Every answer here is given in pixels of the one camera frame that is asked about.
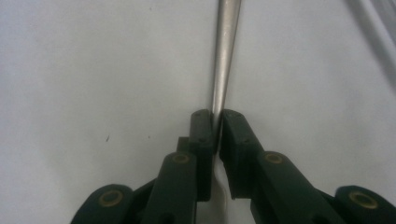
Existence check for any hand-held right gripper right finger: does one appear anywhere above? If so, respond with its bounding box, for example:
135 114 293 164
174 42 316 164
219 108 265 200

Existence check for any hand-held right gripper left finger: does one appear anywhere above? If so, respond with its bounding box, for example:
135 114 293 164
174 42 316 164
177 108 217 203

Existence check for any steel fork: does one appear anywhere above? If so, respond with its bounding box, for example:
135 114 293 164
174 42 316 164
199 0 243 224

